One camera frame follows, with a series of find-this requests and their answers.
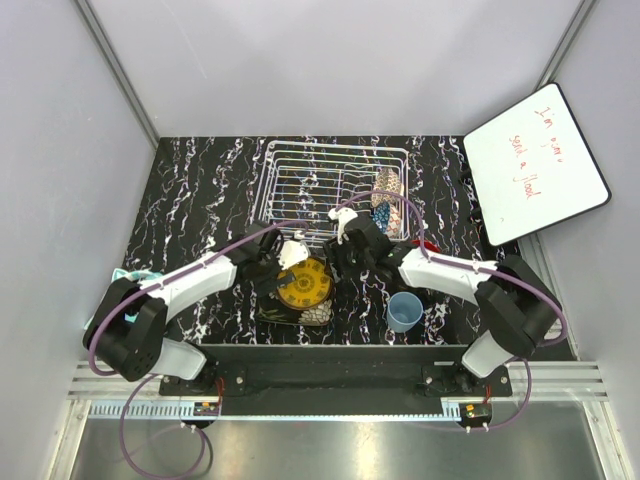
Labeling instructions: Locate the blue triangle patterned bowl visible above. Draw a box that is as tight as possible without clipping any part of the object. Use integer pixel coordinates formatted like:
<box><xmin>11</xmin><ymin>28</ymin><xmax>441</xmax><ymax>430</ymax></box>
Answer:
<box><xmin>372</xmin><ymin>201</ymin><xmax>402</xmax><ymax>239</ymax></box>

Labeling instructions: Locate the yellow patterned round plate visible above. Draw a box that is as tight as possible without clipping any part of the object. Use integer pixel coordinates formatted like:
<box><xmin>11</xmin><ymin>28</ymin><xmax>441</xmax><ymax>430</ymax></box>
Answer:
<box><xmin>276</xmin><ymin>257</ymin><xmax>334</xmax><ymax>311</ymax></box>

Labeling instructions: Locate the black floral square plate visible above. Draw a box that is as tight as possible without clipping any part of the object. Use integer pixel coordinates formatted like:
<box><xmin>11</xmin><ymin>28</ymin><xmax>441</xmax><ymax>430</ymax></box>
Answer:
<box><xmin>256</xmin><ymin>282</ymin><xmax>334</xmax><ymax>327</ymax></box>

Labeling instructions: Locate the brown white patterned bowl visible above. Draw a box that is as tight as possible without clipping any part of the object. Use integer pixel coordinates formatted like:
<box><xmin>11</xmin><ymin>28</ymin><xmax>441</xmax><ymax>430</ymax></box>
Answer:
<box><xmin>371</xmin><ymin>167</ymin><xmax>404</xmax><ymax>208</ymax></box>

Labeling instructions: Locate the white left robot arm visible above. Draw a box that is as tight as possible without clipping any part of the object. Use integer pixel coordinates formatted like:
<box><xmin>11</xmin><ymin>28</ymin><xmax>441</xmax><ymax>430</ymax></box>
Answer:
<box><xmin>83</xmin><ymin>225</ymin><xmax>310</xmax><ymax>396</ymax></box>

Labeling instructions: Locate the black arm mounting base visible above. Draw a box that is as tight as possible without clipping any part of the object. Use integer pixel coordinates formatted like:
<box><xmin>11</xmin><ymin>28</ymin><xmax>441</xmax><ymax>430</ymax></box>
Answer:
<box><xmin>158</xmin><ymin>343</ymin><xmax>513</xmax><ymax>397</ymax></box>

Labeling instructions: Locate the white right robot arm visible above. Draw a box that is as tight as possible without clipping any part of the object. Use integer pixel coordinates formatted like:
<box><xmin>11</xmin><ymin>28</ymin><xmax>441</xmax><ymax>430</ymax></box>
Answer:
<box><xmin>323</xmin><ymin>215</ymin><xmax>566</xmax><ymax>397</ymax></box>

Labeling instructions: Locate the black marble pattern mat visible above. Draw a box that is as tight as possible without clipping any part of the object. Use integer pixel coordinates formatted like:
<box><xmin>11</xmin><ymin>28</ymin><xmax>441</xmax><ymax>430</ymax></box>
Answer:
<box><xmin>123</xmin><ymin>136</ymin><xmax>519</xmax><ymax>345</ymax></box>

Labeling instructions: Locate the red interior black mug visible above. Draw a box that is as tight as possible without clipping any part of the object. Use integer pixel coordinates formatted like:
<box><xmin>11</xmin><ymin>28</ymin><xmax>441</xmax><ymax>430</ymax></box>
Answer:
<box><xmin>411</xmin><ymin>239</ymin><xmax>441</xmax><ymax>253</ymax></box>

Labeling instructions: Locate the light blue plastic cup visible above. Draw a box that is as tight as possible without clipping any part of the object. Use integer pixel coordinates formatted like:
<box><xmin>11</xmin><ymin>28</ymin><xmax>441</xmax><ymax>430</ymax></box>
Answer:
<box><xmin>386</xmin><ymin>292</ymin><xmax>424</xmax><ymax>333</ymax></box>

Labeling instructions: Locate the teal white object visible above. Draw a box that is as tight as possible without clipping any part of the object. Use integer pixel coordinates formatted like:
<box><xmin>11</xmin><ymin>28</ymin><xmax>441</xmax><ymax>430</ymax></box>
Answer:
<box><xmin>102</xmin><ymin>267</ymin><xmax>161</xmax><ymax>326</ymax></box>

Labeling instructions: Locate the white dry-erase board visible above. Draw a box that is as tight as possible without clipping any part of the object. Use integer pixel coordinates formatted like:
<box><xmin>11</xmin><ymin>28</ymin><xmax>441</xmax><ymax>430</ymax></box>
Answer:
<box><xmin>463</xmin><ymin>83</ymin><xmax>611</xmax><ymax>246</ymax></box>

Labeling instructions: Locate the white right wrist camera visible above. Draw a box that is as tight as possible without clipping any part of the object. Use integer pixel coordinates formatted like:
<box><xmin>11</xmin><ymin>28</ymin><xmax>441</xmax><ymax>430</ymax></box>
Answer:
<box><xmin>328</xmin><ymin>207</ymin><xmax>358</xmax><ymax>245</ymax></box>

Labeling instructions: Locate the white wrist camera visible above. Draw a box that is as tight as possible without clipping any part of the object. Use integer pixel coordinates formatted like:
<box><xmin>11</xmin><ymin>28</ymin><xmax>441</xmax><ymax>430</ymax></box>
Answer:
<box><xmin>277</xmin><ymin>230</ymin><xmax>310</xmax><ymax>270</ymax></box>
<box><xmin>328</xmin><ymin>207</ymin><xmax>358</xmax><ymax>245</ymax></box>

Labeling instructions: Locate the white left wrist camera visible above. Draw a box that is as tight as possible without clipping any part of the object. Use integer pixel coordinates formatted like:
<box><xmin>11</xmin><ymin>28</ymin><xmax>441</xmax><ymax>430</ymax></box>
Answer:
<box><xmin>277</xmin><ymin>230</ymin><xmax>310</xmax><ymax>270</ymax></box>

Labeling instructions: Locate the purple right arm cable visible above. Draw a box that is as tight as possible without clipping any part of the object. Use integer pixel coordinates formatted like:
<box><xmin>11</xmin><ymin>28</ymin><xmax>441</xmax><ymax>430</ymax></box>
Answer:
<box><xmin>334</xmin><ymin>193</ymin><xmax>569</xmax><ymax>432</ymax></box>

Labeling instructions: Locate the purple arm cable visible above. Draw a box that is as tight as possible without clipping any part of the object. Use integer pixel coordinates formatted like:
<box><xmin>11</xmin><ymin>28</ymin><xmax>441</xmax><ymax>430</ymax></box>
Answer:
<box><xmin>87</xmin><ymin>218</ymin><xmax>311</xmax><ymax>476</ymax></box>
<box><xmin>334</xmin><ymin>193</ymin><xmax>569</xmax><ymax>432</ymax></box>

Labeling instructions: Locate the white wire dish rack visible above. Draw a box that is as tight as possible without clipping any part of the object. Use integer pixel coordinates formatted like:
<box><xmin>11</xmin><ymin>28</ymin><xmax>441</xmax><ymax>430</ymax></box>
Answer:
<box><xmin>251</xmin><ymin>140</ymin><xmax>409</xmax><ymax>254</ymax></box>

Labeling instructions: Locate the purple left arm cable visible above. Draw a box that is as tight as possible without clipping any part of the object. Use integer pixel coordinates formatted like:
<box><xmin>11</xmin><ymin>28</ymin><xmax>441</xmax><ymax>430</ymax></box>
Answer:
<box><xmin>87</xmin><ymin>218</ymin><xmax>311</xmax><ymax>476</ymax></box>

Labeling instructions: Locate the aluminium frame rail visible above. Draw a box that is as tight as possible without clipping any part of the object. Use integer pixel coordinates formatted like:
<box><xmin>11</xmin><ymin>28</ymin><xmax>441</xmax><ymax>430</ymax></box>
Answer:
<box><xmin>67</xmin><ymin>360</ymin><xmax>608</xmax><ymax>422</ymax></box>

